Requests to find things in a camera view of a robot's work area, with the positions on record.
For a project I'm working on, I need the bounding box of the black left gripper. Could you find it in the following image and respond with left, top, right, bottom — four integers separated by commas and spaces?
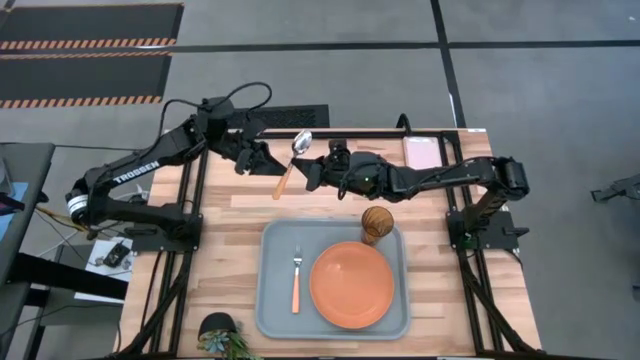
234, 139, 300, 176

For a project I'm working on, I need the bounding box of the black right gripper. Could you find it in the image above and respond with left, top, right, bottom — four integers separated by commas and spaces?
292, 140, 364, 199

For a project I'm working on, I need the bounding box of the spoon with orange handle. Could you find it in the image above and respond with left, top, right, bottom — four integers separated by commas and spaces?
271, 129, 314, 202

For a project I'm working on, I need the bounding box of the amber ribbed cup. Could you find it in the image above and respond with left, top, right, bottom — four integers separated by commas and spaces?
360, 205, 396, 248

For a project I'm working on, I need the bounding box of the orange round plate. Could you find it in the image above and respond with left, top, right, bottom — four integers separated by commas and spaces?
308, 241, 396, 331

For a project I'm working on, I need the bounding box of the fork with pink handle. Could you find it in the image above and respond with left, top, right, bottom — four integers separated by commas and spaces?
290, 244, 305, 316

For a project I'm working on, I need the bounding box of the grey plastic tray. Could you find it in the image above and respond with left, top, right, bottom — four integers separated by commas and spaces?
255, 218, 412, 342

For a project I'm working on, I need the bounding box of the black floor grate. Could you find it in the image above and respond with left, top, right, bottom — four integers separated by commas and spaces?
227, 103, 331, 131

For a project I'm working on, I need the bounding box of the green plant in black pot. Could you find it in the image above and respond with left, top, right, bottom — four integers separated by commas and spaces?
196, 311, 263, 360

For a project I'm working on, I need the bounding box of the small black controller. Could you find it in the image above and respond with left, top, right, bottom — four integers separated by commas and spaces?
102, 241, 132, 269

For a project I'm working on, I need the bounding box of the white paper sheet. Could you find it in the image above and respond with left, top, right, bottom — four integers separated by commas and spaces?
83, 236, 135, 278

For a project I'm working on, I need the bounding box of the black hazard striped floor mat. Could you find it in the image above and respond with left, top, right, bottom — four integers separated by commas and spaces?
0, 51, 173, 110
0, 2, 186, 52

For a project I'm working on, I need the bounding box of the grey desk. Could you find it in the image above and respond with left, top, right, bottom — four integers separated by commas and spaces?
0, 142, 57, 360

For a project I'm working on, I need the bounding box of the blue item on desk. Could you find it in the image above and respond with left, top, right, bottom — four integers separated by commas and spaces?
0, 181, 30, 242

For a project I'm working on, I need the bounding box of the dark metal chair base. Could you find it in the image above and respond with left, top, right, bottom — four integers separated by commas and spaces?
590, 174, 640, 204

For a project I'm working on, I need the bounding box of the black aluminium table frame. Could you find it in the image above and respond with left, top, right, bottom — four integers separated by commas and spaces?
118, 128, 547, 360

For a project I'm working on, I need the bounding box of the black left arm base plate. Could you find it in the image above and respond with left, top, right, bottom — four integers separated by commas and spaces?
130, 213, 204, 253

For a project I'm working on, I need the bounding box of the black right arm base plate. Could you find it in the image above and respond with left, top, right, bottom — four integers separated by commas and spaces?
445, 209, 530, 252

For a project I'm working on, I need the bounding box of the white cable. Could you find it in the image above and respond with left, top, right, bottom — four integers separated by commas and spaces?
37, 189, 151, 257

